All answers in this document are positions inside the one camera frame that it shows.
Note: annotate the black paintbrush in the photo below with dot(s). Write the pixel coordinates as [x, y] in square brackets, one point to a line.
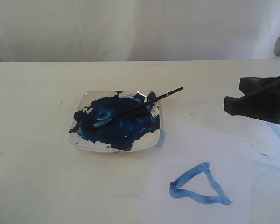
[99, 124]

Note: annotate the blue tape piece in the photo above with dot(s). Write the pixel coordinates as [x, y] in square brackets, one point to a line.
[161, 139]

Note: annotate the white plate with blue paint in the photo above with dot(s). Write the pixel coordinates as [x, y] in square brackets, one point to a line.
[133, 132]

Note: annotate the white paper sheet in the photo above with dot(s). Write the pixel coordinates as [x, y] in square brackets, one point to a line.
[227, 172]

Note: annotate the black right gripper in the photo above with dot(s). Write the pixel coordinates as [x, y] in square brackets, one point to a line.
[261, 99]

